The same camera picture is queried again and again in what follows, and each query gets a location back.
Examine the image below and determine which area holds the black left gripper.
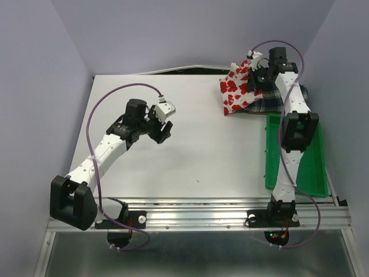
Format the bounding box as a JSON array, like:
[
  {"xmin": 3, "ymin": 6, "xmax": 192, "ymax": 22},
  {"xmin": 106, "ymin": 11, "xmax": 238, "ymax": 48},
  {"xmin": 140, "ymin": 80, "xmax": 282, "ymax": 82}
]
[{"xmin": 137, "ymin": 105, "xmax": 173, "ymax": 144}]

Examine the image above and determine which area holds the navy plaid skirt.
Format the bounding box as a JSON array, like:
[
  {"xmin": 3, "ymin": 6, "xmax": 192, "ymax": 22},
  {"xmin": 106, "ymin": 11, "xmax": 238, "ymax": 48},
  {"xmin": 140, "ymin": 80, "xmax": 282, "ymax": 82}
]
[{"xmin": 240, "ymin": 83, "xmax": 309, "ymax": 115}]

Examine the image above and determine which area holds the white red floral skirt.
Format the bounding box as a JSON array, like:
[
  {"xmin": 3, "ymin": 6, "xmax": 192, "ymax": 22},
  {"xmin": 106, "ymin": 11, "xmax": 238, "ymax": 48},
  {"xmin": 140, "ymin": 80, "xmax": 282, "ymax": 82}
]
[{"xmin": 219, "ymin": 56, "xmax": 265, "ymax": 116}]

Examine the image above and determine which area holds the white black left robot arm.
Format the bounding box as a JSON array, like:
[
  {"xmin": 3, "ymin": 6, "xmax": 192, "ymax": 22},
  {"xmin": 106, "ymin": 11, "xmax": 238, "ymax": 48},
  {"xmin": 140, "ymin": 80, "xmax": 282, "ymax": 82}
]
[{"xmin": 50, "ymin": 98, "xmax": 176, "ymax": 230}]

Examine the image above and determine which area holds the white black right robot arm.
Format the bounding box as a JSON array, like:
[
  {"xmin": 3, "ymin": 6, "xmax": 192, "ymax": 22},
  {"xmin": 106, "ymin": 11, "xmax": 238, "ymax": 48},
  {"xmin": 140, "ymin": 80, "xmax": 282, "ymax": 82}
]
[{"xmin": 245, "ymin": 47, "xmax": 319, "ymax": 228}]

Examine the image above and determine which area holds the green plastic basket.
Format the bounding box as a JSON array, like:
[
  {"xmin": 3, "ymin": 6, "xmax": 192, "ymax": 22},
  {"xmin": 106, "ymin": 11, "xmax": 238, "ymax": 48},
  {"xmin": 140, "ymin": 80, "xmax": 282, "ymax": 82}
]
[{"xmin": 265, "ymin": 114, "xmax": 329, "ymax": 198}]

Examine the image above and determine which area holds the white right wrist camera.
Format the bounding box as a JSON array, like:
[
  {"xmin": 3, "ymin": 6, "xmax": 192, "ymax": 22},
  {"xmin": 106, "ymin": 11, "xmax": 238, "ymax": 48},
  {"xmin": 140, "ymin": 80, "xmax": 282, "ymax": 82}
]
[{"xmin": 247, "ymin": 50, "xmax": 266, "ymax": 71}]

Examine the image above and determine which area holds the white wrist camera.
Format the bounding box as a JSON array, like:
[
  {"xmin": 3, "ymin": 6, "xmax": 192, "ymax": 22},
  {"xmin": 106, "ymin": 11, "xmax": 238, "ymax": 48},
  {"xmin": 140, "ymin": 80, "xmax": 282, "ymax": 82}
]
[
  {"xmin": 154, "ymin": 102, "xmax": 176, "ymax": 123},
  {"xmin": 247, "ymin": 50, "xmax": 266, "ymax": 71}
]

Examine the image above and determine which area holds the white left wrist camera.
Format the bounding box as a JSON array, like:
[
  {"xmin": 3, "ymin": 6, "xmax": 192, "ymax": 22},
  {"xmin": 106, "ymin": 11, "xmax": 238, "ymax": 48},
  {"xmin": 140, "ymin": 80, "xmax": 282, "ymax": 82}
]
[{"xmin": 154, "ymin": 102, "xmax": 176, "ymax": 123}]

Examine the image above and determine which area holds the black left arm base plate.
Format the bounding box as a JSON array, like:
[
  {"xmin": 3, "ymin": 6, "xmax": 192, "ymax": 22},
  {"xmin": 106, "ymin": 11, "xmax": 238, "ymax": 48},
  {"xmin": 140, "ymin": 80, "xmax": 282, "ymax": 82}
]
[{"xmin": 95, "ymin": 209, "xmax": 146, "ymax": 229}]

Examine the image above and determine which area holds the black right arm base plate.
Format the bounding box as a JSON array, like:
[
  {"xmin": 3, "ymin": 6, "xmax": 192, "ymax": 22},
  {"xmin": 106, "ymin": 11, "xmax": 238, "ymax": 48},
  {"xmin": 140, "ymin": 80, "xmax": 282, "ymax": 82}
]
[{"xmin": 244, "ymin": 209, "xmax": 300, "ymax": 229}]

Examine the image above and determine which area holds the aluminium frame rail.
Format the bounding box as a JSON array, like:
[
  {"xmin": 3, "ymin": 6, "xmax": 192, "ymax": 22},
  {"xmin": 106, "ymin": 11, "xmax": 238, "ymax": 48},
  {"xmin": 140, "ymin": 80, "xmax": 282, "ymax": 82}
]
[{"xmin": 123, "ymin": 196, "xmax": 352, "ymax": 232}]

